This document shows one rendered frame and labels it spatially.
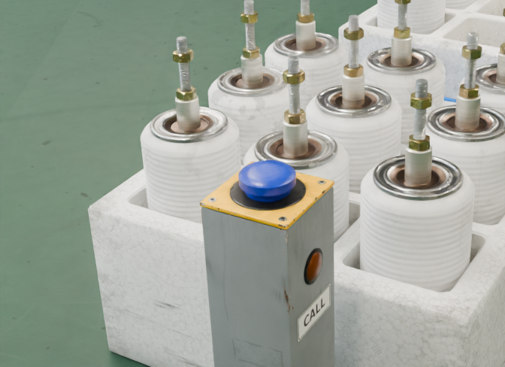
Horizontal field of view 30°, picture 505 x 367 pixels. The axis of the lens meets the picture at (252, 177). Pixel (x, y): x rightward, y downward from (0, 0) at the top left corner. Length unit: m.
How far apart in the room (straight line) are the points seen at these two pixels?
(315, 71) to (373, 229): 0.31
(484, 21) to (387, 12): 0.15
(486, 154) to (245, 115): 0.25
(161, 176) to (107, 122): 0.65
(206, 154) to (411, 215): 0.21
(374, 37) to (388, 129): 0.43
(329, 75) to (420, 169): 0.30
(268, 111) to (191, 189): 0.13
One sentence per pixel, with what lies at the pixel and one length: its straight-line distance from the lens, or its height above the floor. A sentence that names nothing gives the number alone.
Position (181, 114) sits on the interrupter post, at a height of 0.27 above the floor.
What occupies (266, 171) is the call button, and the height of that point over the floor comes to 0.33.
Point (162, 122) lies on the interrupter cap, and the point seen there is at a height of 0.25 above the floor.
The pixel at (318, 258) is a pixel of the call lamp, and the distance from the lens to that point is 0.67.
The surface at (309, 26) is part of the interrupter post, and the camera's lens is 1.08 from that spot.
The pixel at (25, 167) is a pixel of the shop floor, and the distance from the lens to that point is 1.44.
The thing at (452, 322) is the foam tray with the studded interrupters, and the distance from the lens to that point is 0.77.
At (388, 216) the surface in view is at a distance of 0.78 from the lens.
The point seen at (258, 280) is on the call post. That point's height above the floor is 0.26.
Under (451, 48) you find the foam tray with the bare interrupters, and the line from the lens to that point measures 1.30.
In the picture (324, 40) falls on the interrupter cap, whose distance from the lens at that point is 1.10.
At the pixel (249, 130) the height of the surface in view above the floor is 0.22.
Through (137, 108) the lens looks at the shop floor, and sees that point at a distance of 1.58.
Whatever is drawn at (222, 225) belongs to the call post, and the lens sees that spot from 0.65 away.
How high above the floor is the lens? 0.64
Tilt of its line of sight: 29 degrees down
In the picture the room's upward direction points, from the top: 3 degrees counter-clockwise
